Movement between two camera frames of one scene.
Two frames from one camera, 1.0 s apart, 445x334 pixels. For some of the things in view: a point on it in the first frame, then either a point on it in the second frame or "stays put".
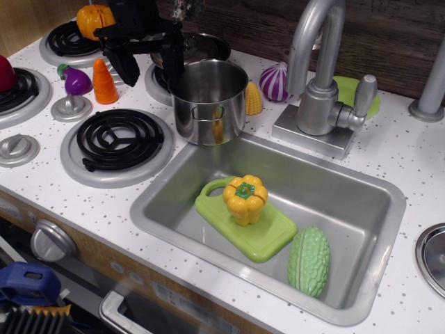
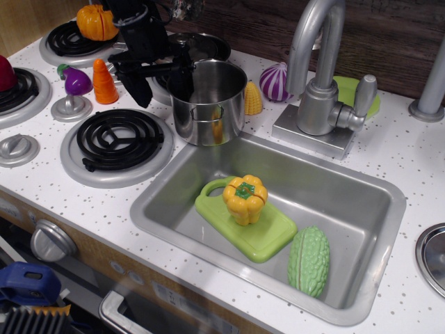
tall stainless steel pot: [210, 101] stays put
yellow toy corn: [253, 99] stays put
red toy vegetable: [8, 80] stays put
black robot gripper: [138, 29] to [144, 33]
